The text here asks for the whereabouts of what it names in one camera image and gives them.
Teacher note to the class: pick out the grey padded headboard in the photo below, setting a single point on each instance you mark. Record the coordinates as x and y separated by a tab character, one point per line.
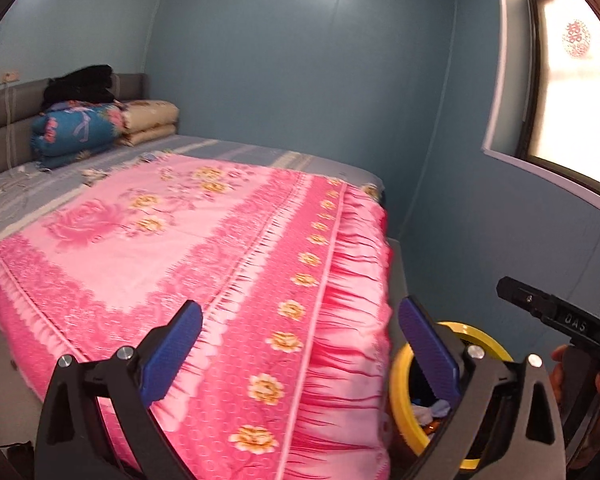
10	110

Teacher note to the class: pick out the bed with grey sheet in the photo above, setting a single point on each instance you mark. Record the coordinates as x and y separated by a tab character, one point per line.
260	152

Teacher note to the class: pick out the small white item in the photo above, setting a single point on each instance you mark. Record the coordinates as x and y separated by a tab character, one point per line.
95	174

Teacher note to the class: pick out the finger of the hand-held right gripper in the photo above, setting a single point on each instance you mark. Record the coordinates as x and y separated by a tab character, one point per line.
522	297

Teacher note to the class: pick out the person's right hand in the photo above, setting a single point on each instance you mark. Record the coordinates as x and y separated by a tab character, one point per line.
561	375

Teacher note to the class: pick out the black clothing pile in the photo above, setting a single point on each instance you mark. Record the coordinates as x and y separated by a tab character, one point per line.
80	87

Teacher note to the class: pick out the blue floral folded quilt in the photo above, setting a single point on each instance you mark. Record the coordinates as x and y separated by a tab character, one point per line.
75	130

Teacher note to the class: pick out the white tissue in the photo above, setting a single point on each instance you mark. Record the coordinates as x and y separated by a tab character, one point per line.
432	410

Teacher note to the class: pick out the yellow rimmed black trash bin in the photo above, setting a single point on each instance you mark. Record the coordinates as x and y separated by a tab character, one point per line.
405	410

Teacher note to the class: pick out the wall socket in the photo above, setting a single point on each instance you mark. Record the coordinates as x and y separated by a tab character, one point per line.
9	78

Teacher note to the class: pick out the window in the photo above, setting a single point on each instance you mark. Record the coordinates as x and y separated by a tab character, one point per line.
575	100

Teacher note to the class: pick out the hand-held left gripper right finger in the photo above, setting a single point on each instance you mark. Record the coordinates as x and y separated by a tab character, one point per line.
430	355

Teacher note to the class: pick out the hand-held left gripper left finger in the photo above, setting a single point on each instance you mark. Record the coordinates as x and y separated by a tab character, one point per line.
172	355

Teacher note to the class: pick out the beige folded quilt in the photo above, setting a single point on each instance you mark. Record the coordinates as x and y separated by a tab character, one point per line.
150	122

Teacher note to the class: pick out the pink floral blanket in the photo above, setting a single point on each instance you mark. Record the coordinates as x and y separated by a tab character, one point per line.
180	260

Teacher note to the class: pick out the red paper cutout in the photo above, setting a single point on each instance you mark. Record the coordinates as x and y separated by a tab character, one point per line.
576	39

